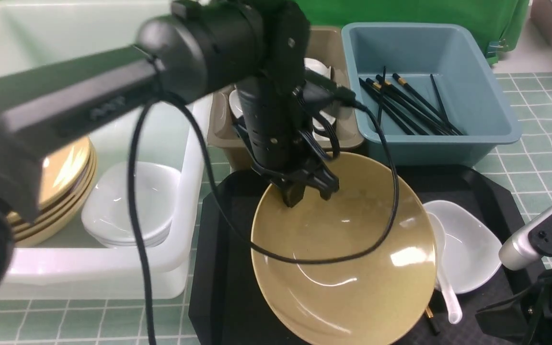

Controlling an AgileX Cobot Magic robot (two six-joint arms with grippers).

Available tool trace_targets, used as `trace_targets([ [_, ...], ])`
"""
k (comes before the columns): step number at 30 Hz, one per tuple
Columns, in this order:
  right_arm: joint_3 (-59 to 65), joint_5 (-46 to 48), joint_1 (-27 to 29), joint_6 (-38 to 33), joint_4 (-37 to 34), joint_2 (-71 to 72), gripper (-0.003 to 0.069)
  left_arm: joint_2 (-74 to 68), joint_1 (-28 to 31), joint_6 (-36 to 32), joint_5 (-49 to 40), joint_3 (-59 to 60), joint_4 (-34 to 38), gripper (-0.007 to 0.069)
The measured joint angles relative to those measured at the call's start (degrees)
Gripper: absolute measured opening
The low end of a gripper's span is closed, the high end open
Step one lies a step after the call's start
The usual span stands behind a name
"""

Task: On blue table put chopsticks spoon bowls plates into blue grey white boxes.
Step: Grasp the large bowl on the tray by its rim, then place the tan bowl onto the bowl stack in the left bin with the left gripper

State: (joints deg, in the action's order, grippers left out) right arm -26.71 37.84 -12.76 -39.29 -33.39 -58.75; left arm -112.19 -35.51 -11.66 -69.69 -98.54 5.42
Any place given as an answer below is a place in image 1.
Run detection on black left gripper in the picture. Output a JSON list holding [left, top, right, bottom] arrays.
[[236, 72, 340, 208]]

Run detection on tan noodle bowl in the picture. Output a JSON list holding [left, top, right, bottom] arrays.
[[251, 152, 437, 345]]

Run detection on white square dish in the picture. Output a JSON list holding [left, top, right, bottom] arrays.
[[423, 200, 502, 295]]

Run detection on black chopstick gold band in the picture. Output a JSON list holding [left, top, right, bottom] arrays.
[[425, 306, 441, 336]]

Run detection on white ceramic soup spoon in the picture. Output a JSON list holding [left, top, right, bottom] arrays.
[[428, 213, 463, 324]]

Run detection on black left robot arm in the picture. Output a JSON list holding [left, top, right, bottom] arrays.
[[0, 0, 339, 282]]

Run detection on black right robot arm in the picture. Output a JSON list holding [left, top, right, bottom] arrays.
[[398, 167, 552, 345]]

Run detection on stacked tan bowl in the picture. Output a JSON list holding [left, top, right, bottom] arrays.
[[12, 148, 97, 236], [14, 178, 95, 247], [39, 136, 91, 209], [7, 137, 98, 229]]

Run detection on stacked tan bowl top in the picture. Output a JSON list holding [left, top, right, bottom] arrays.
[[39, 136, 91, 209]]

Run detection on stacked tan bowl bottom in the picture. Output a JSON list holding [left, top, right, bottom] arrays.
[[14, 178, 95, 247]]

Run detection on white spoon right pile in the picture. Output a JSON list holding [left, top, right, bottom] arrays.
[[313, 111, 337, 137]]

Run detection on white spoon left pile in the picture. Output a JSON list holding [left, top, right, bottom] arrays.
[[229, 89, 243, 120]]

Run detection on black chopstick in bin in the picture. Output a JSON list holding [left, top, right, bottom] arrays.
[[359, 78, 415, 136]]

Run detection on white spoon top of pile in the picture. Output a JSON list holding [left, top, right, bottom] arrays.
[[304, 57, 331, 79]]

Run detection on upright black chopstick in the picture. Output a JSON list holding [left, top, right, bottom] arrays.
[[374, 66, 386, 129]]

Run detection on brown plastic bin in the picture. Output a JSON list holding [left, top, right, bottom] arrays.
[[207, 26, 368, 171]]

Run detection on black serving tray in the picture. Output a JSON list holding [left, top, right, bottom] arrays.
[[188, 165, 545, 345]]

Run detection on black chopstick gold tip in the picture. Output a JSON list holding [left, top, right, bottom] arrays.
[[392, 73, 463, 135]]

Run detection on blue plastic bin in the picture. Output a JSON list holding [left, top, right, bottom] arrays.
[[342, 23, 522, 167]]

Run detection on black chopstick far right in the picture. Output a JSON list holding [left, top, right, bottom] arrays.
[[430, 74, 450, 124]]

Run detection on stacked white dish top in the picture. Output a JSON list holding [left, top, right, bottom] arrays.
[[81, 161, 181, 248]]

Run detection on blue binder clip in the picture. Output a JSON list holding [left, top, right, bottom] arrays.
[[485, 39, 508, 60]]

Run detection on large white plastic tub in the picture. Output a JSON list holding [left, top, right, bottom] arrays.
[[0, 0, 204, 300]]

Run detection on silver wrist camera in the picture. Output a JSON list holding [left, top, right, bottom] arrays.
[[499, 206, 552, 271]]

